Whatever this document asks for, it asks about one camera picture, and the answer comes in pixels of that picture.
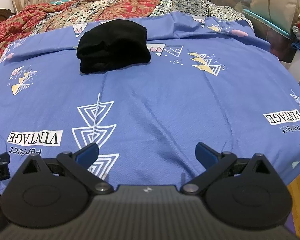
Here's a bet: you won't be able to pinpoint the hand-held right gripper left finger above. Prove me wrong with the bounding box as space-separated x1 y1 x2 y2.
21 142 113 194

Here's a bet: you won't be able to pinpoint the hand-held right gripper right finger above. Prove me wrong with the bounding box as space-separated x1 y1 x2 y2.
181 142 272 195

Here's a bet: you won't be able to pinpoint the black pants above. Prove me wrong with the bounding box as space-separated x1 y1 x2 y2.
76 19 151 75

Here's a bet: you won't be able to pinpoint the blue printed bedsheet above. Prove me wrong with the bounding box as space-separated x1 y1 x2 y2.
0 11 300 195

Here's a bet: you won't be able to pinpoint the red patterned quilt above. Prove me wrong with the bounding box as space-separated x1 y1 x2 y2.
0 0 251 64

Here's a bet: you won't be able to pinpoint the dark wooden headboard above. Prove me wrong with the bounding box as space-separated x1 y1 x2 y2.
0 8 15 27

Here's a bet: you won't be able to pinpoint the beige fabric storage bag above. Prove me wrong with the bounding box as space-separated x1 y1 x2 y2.
249 0 300 34

